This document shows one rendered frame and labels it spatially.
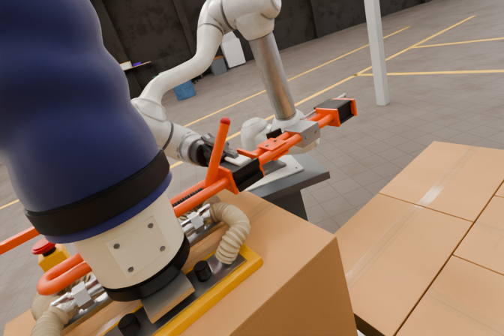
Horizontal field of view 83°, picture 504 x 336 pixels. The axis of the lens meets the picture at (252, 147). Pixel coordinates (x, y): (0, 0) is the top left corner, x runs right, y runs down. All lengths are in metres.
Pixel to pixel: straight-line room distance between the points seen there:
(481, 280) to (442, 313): 0.18
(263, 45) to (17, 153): 0.90
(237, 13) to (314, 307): 0.94
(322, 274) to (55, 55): 0.56
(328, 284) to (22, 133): 0.57
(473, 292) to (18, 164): 1.18
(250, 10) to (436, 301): 1.12
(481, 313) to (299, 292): 0.67
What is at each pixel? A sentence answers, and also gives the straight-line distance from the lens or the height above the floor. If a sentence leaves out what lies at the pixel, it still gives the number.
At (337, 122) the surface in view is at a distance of 0.81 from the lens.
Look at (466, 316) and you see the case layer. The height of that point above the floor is 0.54.
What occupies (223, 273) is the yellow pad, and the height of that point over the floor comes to 1.06.
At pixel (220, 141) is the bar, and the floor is 1.25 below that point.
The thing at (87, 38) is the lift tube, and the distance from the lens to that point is 0.47.
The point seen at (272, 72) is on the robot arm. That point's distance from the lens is 1.20.
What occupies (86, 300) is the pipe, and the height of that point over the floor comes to 1.11.
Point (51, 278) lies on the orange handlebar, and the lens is 0.62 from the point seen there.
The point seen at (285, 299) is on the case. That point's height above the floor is 1.01.
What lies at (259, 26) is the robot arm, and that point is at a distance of 1.13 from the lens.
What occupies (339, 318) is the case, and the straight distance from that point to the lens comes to 0.74.
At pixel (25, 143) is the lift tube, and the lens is 0.46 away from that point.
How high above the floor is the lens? 1.45
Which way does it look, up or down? 22 degrees down
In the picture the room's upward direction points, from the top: 18 degrees counter-clockwise
